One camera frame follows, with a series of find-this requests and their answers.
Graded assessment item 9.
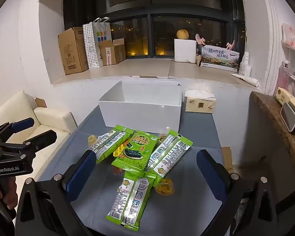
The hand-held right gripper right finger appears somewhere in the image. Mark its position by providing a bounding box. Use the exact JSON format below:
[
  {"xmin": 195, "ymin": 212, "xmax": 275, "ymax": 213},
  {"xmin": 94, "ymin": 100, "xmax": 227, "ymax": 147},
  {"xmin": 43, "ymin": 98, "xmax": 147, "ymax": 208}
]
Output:
[{"xmin": 196, "ymin": 149, "xmax": 278, "ymax": 236}]

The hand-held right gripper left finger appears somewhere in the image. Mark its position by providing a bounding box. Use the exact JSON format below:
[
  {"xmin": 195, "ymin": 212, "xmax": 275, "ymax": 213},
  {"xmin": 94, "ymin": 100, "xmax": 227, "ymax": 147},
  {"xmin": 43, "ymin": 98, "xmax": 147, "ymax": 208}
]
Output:
[{"xmin": 15, "ymin": 149, "xmax": 99, "ymax": 236}]

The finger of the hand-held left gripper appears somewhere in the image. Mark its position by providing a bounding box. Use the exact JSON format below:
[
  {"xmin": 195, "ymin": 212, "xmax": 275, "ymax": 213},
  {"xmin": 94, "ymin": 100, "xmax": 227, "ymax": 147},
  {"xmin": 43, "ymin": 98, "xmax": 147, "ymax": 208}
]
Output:
[
  {"xmin": 23, "ymin": 129, "xmax": 58, "ymax": 152},
  {"xmin": 5, "ymin": 117, "xmax": 35, "ymax": 135}
]

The red jelly cup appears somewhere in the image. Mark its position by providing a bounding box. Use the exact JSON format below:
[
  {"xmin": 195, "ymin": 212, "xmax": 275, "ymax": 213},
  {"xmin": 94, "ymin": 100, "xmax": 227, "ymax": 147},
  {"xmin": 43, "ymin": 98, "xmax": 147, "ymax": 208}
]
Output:
[{"xmin": 112, "ymin": 166, "xmax": 126, "ymax": 176}]

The green snack packet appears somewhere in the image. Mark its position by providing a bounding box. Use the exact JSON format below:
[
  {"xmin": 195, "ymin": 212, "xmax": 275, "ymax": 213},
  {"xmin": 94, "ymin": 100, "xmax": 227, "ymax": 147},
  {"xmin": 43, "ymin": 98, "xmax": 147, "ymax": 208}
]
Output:
[
  {"xmin": 106, "ymin": 171, "xmax": 158, "ymax": 231},
  {"xmin": 144, "ymin": 129, "xmax": 193, "ymax": 179},
  {"xmin": 90, "ymin": 125, "xmax": 134, "ymax": 164}
]

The yellow patterned lid jelly cup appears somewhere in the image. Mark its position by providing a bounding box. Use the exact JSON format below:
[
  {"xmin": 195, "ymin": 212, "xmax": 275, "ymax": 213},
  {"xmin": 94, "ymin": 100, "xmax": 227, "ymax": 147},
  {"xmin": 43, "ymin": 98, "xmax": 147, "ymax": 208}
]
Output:
[{"xmin": 154, "ymin": 179, "xmax": 175, "ymax": 195}]

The green seaweed picture packet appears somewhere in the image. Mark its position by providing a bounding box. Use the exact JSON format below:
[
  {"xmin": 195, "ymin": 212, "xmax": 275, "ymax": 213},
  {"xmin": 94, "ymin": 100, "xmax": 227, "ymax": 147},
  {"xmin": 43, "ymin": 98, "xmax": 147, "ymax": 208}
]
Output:
[{"xmin": 111, "ymin": 129, "xmax": 160, "ymax": 175}]

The person's left hand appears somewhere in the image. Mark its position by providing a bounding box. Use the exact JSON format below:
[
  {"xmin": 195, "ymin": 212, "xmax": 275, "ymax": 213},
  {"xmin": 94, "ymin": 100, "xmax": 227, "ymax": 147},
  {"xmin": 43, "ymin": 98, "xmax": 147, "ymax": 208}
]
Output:
[{"xmin": 0, "ymin": 176, "xmax": 18, "ymax": 212}]

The cream sofa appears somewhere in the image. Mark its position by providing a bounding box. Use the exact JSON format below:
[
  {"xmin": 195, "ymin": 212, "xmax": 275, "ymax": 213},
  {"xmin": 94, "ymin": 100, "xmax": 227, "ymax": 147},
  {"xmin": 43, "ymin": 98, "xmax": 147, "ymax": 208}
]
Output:
[{"xmin": 0, "ymin": 90, "xmax": 78, "ymax": 175}]

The flat cardboard piece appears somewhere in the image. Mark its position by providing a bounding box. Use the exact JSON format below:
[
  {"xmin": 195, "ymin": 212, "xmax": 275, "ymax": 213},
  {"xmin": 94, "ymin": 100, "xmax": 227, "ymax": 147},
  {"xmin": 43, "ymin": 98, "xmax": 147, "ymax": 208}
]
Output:
[{"xmin": 221, "ymin": 147, "xmax": 234, "ymax": 172}]

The cardboard flap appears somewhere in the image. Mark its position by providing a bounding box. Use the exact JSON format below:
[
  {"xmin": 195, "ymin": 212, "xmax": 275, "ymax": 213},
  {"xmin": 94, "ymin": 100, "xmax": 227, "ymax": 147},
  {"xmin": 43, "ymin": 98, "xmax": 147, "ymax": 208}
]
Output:
[{"xmin": 34, "ymin": 98, "xmax": 48, "ymax": 108}]

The tissue pack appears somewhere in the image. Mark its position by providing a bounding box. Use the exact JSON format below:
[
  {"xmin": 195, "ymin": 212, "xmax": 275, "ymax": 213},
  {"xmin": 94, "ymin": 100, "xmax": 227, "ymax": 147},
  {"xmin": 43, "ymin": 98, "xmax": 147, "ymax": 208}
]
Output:
[{"xmin": 184, "ymin": 89, "xmax": 217, "ymax": 114}]

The brown cabinet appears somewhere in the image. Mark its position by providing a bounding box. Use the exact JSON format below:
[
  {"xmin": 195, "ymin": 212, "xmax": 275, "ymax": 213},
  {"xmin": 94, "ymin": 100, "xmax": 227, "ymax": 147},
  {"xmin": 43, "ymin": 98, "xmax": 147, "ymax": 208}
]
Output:
[{"xmin": 243, "ymin": 91, "xmax": 295, "ymax": 202}]

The large cardboard box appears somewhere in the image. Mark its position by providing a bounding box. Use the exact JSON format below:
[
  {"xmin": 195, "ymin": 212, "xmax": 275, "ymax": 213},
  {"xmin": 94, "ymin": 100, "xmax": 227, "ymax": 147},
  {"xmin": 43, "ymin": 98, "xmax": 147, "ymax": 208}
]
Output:
[{"xmin": 58, "ymin": 27, "xmax": 90, "ymax": 75}]

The white rounded device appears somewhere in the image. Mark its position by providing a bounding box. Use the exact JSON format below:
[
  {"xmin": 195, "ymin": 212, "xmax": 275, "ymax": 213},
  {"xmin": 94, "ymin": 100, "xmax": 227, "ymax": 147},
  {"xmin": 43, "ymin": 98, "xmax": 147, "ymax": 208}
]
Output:
[{"xmin": 280, "ymin": 102, "xmax": 295, "ymax": 135}]

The white dotted paper bag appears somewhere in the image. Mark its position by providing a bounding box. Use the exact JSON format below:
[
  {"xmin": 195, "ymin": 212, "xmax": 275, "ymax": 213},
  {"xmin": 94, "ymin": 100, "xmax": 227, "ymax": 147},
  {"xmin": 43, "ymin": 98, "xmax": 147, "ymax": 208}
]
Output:
[{"xmin": 83, "ymin": 22, "xmax": 100, "ymax": 70}]

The rolled white paper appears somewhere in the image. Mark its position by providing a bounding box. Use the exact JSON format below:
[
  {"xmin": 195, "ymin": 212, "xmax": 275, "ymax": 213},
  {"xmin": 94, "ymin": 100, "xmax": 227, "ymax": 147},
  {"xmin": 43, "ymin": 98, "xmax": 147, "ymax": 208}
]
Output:
[{"xmin": 230, "ymin": 73, "xmax": 259, "ymax": 87}]

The small open cardboard box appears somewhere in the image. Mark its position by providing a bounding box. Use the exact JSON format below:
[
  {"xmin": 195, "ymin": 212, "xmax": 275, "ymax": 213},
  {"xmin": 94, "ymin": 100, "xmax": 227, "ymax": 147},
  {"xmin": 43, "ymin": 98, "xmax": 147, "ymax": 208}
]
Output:
[{"xmin": 98, "ymin": 38, "xmax": 126, "ymax": 66}]

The yellow green carton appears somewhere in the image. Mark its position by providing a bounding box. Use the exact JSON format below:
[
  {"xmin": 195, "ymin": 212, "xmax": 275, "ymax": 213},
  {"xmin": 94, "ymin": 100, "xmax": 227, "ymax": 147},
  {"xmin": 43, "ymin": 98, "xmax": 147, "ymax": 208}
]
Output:
[{"xmin": 275, "ymin": 87, "xmax": 295, "ymax": 116}]

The white bag with coloured squares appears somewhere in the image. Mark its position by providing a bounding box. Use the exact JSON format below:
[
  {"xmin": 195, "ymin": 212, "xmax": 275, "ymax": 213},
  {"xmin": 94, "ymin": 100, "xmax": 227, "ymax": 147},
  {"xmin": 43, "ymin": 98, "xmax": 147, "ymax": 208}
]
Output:
[{"xmin": 92, "ymin": 17, "xmax": 113, "ymax": 67}]

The white plastic bottle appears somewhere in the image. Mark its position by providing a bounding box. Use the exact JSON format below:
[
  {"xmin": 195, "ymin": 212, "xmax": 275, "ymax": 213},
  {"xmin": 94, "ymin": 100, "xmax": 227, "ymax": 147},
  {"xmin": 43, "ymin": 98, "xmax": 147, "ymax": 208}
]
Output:
[{"xmin": 239, "ymin": 52, "xmax": 251, "ymax": 77}]

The landscape print gift box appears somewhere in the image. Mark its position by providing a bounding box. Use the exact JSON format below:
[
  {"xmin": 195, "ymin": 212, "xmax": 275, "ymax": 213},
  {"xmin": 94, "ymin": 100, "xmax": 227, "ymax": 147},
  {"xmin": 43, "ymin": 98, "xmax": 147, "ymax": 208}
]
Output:
[{"xmin": 200, "ymin": 45, "xmax": 240, "ymax": 72}]

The pink packet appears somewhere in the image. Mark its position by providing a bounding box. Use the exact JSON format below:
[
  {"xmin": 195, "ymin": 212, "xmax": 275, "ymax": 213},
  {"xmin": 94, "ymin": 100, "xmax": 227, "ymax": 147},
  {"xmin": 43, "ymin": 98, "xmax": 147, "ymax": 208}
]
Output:
[{"xmin": 277, "ymin": 61, "xmax": 289, "ymax": 91}]

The white foam box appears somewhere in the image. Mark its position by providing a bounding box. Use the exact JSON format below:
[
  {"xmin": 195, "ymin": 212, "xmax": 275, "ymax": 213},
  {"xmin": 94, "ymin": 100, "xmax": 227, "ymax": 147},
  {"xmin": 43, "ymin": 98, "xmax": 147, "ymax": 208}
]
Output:
[{"xmin": 174, "ymin": 39, "xmax": 197, "ymax": 63}]

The black framed window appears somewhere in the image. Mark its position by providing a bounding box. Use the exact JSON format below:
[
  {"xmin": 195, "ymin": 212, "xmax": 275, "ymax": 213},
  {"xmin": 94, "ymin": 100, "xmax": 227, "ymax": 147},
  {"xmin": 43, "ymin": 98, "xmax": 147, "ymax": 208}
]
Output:
[{"xmin": 64, "ymin": 0, "xmax": 245, "ymax": 59}]

